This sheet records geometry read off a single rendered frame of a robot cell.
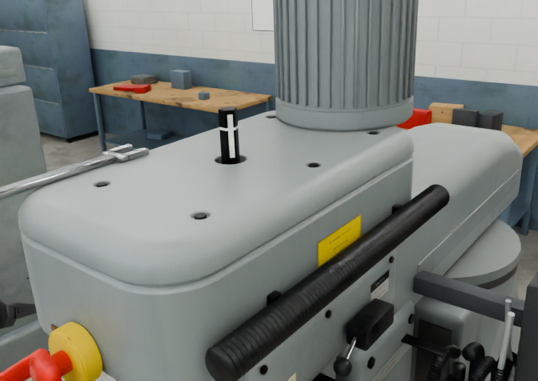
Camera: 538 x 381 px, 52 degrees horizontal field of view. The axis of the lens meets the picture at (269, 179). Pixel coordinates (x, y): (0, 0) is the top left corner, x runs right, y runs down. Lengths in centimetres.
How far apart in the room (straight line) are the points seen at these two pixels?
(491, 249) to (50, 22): 709
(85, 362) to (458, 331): 68
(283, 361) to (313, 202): 18
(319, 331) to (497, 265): 55
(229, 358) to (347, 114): 39
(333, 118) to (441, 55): 433
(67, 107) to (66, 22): 110
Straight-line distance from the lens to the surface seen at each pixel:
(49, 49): 790
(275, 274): 54
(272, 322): 50
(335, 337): 71
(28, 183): 62
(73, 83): 803
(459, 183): 103
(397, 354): 92
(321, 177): 59
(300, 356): 65
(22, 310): 124
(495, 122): 450
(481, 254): 117
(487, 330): 116
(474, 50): 495
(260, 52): 607
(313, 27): 73
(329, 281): 57
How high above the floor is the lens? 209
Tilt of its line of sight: 20 degrees down
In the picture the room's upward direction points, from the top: 2 degrees counter-clockwise
